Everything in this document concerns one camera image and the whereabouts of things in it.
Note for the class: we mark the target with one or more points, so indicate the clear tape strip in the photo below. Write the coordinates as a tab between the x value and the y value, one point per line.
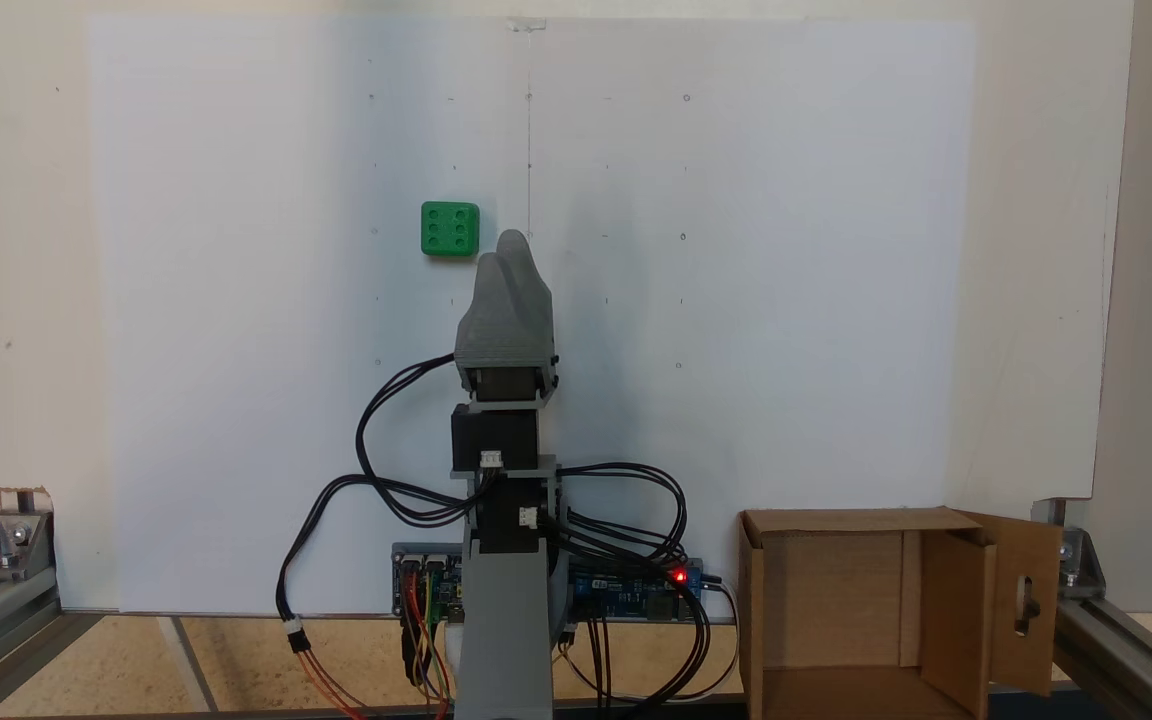
528	24

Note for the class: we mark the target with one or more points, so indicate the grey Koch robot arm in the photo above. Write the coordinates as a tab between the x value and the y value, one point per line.
501	620

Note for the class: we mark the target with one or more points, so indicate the metal corner bracket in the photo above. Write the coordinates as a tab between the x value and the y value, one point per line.
1076	560
11	545

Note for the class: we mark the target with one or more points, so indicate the open brown cardboard box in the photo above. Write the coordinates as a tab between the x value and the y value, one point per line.
836	600

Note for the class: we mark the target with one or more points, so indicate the white paper sheet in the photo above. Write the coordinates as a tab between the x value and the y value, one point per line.
236	300
786	300

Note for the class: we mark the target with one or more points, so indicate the blue circuit board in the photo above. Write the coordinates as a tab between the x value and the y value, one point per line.
626	590

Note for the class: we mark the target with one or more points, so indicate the green die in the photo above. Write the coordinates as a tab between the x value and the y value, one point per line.
450	229

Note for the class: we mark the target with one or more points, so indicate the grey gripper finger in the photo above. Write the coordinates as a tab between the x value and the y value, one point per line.
534	300
491	310

